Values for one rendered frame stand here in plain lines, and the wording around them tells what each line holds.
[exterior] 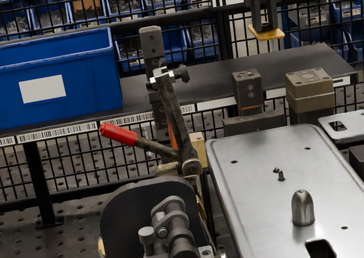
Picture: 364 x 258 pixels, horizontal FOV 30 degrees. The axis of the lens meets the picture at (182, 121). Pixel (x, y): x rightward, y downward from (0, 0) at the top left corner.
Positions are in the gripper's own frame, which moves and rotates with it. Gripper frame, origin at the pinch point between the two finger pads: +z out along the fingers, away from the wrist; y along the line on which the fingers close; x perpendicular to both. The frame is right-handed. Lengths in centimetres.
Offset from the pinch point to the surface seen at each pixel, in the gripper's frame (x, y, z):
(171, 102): -2.1, -15.3, 11.6
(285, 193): -4.7, -0.2, 28.6
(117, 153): 85, -28, 58
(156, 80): -2.1, -17.0, 7.9
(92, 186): 55, -35, 52
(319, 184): -4.1, 5.4, 28.6
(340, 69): 34.7, 22.5, 25.3
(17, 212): 61, -55, 59
